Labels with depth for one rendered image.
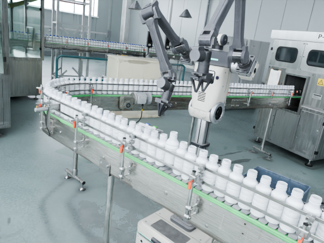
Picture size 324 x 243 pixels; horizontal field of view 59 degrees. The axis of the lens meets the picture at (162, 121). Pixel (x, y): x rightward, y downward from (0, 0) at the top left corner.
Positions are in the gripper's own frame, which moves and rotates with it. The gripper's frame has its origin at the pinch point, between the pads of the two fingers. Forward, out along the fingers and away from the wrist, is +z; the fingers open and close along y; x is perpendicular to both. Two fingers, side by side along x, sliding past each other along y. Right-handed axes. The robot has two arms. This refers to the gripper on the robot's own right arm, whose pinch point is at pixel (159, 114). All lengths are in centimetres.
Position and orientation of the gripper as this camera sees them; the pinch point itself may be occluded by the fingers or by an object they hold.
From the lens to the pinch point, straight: 170.0
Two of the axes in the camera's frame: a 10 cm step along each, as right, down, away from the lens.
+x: 5.8, 2.1, 7.9
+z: -3.4, 9.4, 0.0
